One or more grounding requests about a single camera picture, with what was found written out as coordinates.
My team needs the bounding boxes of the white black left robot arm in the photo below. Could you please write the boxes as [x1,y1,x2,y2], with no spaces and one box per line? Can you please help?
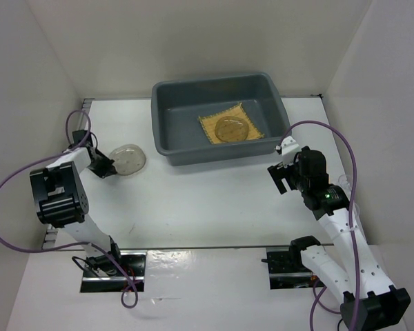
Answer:
[30,130,124,277]

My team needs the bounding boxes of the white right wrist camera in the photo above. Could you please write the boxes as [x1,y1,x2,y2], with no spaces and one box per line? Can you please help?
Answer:
[275,136,301,168]

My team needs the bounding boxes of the clear glass plate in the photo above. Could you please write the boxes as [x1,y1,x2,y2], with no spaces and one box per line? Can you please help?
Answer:
[109,144,146,176]
[215,116,249,143]

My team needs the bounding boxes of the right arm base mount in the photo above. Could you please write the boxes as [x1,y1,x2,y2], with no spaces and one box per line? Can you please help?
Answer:
[262,246,323,290]

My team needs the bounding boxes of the clear plastic cup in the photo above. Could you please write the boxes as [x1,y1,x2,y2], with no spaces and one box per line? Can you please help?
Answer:
[348,203,359,219]
[337,174,353,192]

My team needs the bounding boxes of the grey plastic bin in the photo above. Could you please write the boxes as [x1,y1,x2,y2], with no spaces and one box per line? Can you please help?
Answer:
[151,72,290,166]

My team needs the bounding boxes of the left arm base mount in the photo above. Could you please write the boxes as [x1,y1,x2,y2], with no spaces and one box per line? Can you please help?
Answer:
[72,252,146,293]

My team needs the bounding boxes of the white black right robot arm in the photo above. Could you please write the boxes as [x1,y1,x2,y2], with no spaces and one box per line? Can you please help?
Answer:
[268,139,411,330]

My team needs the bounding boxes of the aluminium table edge rail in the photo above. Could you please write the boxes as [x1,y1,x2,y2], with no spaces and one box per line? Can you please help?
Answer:
[42,98,93,249]

